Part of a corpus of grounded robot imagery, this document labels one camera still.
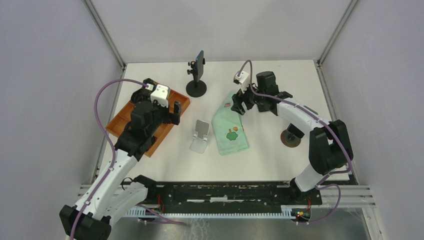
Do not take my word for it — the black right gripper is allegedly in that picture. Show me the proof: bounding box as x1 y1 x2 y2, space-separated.
230 80 266 116

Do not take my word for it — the white folding phone stand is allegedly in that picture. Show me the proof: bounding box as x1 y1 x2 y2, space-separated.
190 119 210 154

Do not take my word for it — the black clamp phone stand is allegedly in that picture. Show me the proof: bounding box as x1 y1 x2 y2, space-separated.
186 61 207 98

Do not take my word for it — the brown round base stand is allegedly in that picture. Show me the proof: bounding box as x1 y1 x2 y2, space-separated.
280 123 305 148

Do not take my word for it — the blue smartphone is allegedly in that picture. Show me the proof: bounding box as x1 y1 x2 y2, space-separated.
195 50 206 81

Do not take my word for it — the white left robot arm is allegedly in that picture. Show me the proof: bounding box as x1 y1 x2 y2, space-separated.
59 100 182 240

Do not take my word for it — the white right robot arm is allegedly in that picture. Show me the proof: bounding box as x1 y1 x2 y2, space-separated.
231 71 354 204

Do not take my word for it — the green cartoon towel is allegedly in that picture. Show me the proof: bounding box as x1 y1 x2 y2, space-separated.
211 90 250 156

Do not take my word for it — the rolled dark patterned tie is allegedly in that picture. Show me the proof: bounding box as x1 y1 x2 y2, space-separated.
143 78 157 92

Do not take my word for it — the orange compartment tray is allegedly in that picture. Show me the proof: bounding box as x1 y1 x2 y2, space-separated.
106 88 190 161

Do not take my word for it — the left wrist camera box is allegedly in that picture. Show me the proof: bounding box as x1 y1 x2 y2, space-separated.
150 84 171 108

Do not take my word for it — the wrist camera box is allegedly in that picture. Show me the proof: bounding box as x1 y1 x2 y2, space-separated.
233 70 251 94
150 84 171 108

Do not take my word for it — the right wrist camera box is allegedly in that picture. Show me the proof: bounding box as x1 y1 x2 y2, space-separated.
233 70 251 94

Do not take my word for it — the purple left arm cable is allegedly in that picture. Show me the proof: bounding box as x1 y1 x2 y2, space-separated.
68 78 150 240

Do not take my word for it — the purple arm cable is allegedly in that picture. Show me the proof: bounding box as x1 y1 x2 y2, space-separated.
235 59 353 176
68 78 150 240

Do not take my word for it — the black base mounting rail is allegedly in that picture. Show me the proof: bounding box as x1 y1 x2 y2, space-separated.
141 180 323 214

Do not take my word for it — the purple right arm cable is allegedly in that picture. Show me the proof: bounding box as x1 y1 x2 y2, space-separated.
235 59 353 176

